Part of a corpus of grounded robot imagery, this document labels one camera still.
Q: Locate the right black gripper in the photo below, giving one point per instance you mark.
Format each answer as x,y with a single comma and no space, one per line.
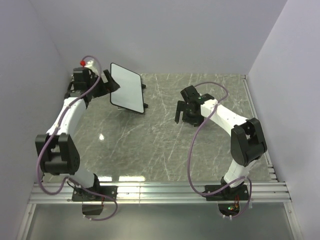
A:
182,106

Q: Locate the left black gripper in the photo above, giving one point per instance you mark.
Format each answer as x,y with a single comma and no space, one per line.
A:
106,87

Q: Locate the white whiteboard black frame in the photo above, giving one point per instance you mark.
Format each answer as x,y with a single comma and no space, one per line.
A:
130,95

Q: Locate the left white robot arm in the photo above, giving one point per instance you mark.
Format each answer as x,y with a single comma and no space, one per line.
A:
56,150

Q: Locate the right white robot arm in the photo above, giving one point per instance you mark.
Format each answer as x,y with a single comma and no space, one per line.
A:
247,140

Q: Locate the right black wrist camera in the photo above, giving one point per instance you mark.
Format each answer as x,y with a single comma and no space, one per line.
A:
189,94

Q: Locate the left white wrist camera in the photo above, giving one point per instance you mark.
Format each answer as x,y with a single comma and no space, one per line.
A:
91,64

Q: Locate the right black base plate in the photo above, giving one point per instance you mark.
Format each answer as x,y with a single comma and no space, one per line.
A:
240,193

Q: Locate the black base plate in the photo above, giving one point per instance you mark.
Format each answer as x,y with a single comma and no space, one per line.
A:
104,194
240,193

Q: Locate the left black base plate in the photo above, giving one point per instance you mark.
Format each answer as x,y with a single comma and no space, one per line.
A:
104,194

